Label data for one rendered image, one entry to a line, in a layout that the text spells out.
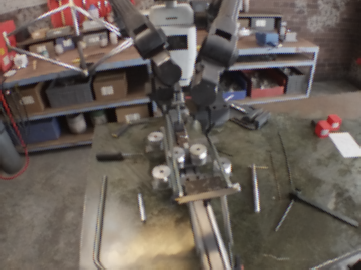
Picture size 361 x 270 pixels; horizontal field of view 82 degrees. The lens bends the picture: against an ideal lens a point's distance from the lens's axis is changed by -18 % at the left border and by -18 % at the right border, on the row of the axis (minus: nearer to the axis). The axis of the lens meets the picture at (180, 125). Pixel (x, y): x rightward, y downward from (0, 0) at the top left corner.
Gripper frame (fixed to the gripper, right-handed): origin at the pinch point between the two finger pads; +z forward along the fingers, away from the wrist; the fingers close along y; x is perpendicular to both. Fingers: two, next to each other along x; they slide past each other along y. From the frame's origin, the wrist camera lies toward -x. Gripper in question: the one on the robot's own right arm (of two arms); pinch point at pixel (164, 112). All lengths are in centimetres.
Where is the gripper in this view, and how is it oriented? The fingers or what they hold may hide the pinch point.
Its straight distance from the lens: 79.1
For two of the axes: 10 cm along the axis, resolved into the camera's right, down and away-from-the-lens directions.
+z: 0.4, 8.0, 6.0
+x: -1.5, -5.9, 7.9
